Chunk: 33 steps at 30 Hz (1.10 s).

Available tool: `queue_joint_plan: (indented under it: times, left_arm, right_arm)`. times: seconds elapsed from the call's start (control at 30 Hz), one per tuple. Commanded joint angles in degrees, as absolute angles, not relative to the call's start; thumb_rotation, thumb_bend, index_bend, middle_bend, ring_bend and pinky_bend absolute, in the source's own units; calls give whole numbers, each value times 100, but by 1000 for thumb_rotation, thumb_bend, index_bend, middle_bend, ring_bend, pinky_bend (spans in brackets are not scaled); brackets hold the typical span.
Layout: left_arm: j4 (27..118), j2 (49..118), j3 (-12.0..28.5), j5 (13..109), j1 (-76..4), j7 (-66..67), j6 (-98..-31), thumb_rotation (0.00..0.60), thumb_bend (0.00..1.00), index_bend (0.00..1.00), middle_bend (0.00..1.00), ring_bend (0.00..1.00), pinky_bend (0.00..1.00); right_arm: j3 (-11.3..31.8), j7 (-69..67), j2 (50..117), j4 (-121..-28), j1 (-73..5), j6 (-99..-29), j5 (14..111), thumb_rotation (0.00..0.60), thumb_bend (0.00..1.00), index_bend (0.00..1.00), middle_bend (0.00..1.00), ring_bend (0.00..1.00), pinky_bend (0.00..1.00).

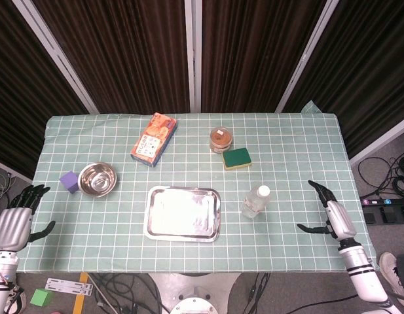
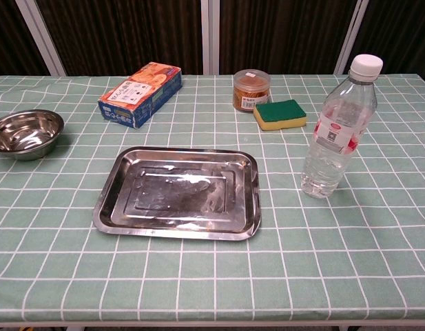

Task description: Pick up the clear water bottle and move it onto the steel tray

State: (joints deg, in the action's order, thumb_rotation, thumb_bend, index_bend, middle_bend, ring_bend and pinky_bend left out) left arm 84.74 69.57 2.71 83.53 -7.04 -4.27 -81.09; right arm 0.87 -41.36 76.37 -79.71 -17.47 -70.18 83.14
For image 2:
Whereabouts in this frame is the transparent plastic water bottle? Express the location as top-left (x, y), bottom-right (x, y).
top-left (300, 54), bottom-right (384, 199)

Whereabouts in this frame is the rectangular stainless steel tray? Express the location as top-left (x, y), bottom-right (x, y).
top-left (92, 146), bottom-right (262, 241)

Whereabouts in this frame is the clear round snack jar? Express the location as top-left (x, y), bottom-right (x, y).
top-left (231, 69), bottom-right (271, 112)

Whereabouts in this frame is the green yellow scouring sponge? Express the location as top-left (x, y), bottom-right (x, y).
top-left (253, 99), bottom-right (308, 132)

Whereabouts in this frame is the orange blue biscuit box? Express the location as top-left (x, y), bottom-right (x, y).
top-left (97, 61), bottom-right (183, 130)

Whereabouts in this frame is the green white checked tablecloth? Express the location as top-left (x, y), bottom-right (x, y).
top-left (0, 74), bottom-right (425, 322)

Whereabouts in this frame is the dark corrugated partition panel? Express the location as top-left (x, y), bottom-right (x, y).
top-left (36, 0), bottom-right (205, 77)
top-left (218, 0), bottom-right (358, 75)
top-left (348, 0), bottom-right (425, 76)
top-left (0, 0), bottom-right (50, 77)

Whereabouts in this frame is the round stainless steel bowl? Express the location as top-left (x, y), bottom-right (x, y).
top-left (0, 109), bottom-right (65, 161)

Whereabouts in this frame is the white partition post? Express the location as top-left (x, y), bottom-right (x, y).
top-left (333, 0), bottom-right (371, 75)
top-left (14, 0), bottom-right (68, 77)
top-left (200, 0), bottom-right (220, 75)

